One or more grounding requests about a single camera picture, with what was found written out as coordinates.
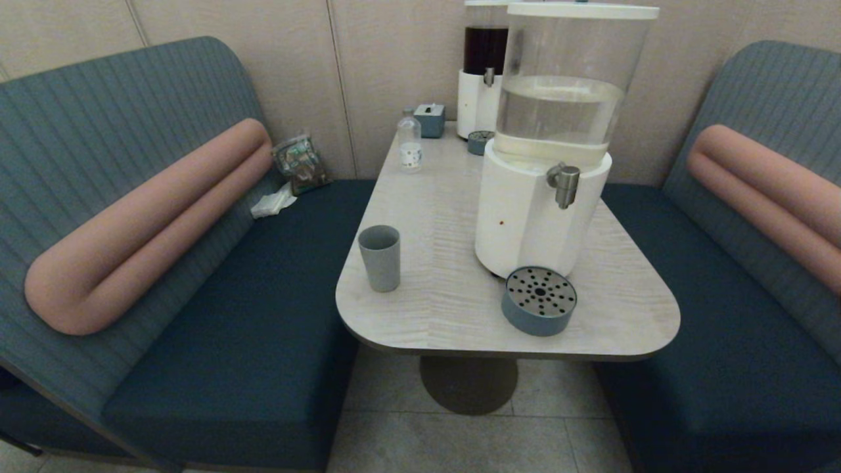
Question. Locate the grey plastic cup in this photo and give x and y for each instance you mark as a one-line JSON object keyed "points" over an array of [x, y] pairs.
{"points": [[381, 263]]}

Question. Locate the steel water dispenser tap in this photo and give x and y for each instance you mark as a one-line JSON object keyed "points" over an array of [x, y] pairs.
{"points": [[566, 187]]}

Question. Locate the clear plastic bottle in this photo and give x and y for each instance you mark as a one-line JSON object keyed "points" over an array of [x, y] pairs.
{"points": [[410, 148]]}

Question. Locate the clear water dispenser white base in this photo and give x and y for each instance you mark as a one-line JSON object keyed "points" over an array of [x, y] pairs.
{"points": [[525, 217]]}

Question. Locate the small blue round drip tray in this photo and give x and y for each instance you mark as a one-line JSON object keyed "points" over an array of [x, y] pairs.
{"points": [[479, 144]]}

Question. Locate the blue-grey tissue box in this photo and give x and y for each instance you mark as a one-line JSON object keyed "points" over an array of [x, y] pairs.
{"points": [[430, 121]]}

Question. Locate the patterned snack bag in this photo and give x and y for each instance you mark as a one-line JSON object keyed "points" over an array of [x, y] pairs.
{"points": [[301, 164]]}

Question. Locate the large blue round drip tray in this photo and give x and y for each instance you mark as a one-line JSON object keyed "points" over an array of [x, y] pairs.
{"points": [[539, 318]]}

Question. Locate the dark beverage dispenser white base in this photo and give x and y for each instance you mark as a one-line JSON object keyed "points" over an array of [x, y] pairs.
{"points": [[476, 98]]}

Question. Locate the crumpled white tissue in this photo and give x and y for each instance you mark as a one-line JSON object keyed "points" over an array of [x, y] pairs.
{"points": [[272, 202]]}

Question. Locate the teal upholstered booth sofa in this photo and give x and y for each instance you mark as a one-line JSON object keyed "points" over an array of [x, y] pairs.
{"points": [[723, 328], [263, 295]]}

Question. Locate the small steel beverage tap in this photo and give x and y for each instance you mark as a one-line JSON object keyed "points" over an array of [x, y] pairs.
{"points": [[489, 77]]}

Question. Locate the pink tubular bolster cushion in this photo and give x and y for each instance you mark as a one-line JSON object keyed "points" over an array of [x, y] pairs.
{"points": [[769, 190], [144, 223]]}

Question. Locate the round grey table pedestal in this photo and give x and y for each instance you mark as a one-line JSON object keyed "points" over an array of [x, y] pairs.
{"points": [[469, 387]]}

